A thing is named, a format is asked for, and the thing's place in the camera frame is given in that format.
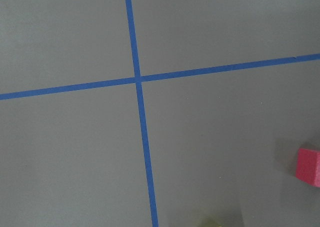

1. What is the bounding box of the red foam block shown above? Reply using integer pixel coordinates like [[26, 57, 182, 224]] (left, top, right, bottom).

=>
[[295, 148, 320, 188]]

